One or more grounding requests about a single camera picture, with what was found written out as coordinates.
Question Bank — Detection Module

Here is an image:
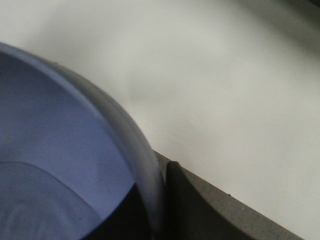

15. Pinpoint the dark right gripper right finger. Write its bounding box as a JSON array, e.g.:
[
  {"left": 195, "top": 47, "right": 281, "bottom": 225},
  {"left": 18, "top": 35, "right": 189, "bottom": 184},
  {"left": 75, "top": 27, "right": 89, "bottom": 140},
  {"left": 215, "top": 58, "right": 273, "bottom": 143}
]
[{"left": 166, "top": 161, "right": 300, "bottom": 240}]

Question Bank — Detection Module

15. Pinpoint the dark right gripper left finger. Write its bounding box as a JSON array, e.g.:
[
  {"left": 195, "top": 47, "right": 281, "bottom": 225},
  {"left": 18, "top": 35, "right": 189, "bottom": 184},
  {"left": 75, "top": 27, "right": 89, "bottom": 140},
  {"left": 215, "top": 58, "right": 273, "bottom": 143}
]
[{"left": 83, "top": 185, "right": 152, "bottom": 240}]

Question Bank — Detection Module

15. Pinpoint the light blue ceramic bowl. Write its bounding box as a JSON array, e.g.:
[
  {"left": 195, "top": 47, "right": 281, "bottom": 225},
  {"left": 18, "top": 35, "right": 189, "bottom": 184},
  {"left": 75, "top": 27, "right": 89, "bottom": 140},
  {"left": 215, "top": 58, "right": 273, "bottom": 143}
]
[{"left": 0, "top": 43, "right": 165, "bottom": 240}]

